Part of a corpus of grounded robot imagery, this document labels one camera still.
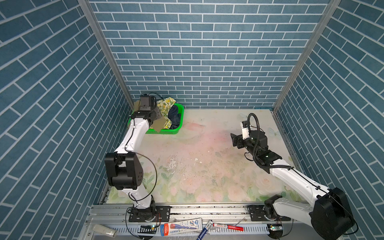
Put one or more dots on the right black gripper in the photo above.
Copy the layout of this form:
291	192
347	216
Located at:
235	138

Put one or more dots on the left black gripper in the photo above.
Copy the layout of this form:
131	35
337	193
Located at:
158	114

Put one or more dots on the olive green skirt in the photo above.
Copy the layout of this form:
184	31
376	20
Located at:
157	126

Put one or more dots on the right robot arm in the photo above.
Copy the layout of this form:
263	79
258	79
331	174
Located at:
326	210

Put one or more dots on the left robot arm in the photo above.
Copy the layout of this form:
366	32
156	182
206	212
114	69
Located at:
124	170

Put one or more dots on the yellow floral skirt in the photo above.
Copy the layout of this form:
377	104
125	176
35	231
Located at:
165	106

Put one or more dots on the dark navy skirt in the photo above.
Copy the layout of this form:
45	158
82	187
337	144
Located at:
174	117

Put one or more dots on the green plastic basket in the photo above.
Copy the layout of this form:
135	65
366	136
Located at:
175	131

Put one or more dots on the red marker pen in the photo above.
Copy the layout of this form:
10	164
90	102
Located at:
229	227

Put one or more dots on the blue marker pen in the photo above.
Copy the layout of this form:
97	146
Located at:
205	230

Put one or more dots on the red blue toothpaste box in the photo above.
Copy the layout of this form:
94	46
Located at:
180	227

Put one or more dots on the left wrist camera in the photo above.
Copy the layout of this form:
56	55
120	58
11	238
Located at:
147	103

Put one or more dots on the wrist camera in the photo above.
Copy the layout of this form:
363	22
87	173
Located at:
147	103
245	129

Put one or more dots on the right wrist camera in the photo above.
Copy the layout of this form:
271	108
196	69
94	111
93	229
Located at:
245	129

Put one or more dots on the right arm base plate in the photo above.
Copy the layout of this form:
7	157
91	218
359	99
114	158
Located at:
259	213

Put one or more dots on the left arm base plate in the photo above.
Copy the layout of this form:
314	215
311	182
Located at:
149	214

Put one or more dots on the aluminium rail frame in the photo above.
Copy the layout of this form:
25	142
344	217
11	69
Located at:
116	217

